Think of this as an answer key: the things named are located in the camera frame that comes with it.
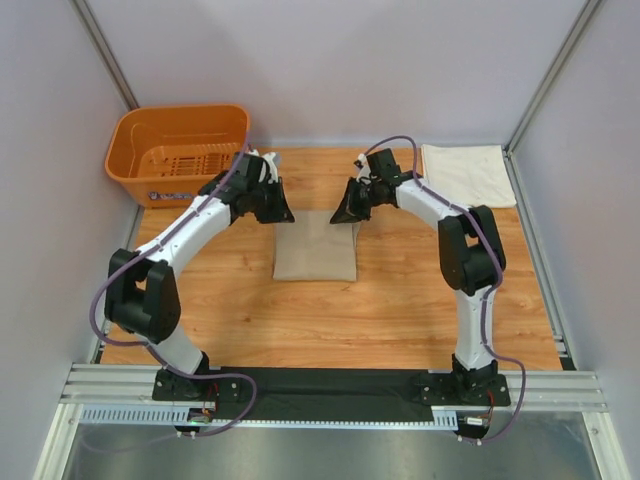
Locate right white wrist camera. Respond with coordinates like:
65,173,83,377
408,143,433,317
354,153,371,181

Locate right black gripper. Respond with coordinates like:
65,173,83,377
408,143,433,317
331,177,383,225

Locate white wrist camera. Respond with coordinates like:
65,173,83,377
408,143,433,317
354,153,371,181
259,152,281,184

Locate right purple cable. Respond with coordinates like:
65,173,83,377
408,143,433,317
362,134,527,445

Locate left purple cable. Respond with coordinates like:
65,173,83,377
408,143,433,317
79,128,259,441

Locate beige t shirt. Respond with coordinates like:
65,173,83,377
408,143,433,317
273,210,360,282

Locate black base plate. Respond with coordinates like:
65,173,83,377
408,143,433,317
152,367,511,423

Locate left aluminium frame post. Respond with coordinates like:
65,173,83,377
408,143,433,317
69,0,140,111

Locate slotted aluminium cable duct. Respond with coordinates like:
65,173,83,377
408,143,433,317
79,407,459,431

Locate right aluminium frame post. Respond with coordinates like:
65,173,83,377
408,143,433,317
503,0,606,154

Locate purple cable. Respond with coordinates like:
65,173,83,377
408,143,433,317
79,128,259,441
362,134,527,445

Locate orange plastic basket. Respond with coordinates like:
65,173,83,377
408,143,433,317
105,104,250,209

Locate folded white t shirt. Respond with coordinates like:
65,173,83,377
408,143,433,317
421,144,517,209

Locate aluminium frame post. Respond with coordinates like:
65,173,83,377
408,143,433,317
503,0,606,154
69,0,140,111

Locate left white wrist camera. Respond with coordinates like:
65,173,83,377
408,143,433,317
259,152,281,184

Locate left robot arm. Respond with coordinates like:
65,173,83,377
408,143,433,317
102,150,295,401

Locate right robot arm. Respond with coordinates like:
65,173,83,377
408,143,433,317
330,149,506,404

